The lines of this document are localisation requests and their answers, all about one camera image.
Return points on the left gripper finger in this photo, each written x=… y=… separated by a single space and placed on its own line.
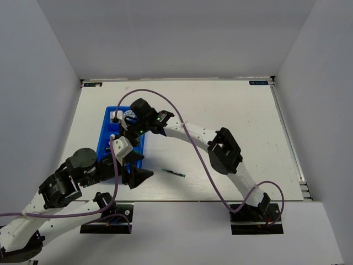
x=138 y=176
x=133 y=157

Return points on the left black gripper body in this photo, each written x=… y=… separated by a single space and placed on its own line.
x=123 y=171

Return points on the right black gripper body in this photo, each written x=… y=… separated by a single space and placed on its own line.
x=134 y=131

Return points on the blue cleaning gel jar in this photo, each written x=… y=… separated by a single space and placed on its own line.
x=130 y=114

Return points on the green refill pen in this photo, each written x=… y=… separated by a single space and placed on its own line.
x=173 y=172

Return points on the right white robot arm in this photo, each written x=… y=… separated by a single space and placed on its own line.
x=223 y=151

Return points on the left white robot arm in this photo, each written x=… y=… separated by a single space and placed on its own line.
x=38 y=224

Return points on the blue plastic divided tray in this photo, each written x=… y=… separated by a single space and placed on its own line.
x=103 y=150

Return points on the left corner label sticker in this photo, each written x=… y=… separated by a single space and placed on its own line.
x=92 y=84

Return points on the corner label sticker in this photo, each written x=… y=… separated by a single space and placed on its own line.
x=258 y=83
x=92 y=84

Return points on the right corner label sticker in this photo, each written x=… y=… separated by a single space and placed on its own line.
x=258 y=83

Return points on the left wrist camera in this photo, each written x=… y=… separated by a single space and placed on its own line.
x=119 y=148

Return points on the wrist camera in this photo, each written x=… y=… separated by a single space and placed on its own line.
x=118 y=117
x=119 y=148

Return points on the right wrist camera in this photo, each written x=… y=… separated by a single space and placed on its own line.
x=118 y=117

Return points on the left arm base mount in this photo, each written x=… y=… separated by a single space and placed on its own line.
x=116 y=222

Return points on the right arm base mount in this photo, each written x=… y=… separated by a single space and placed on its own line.
x=243 y=223

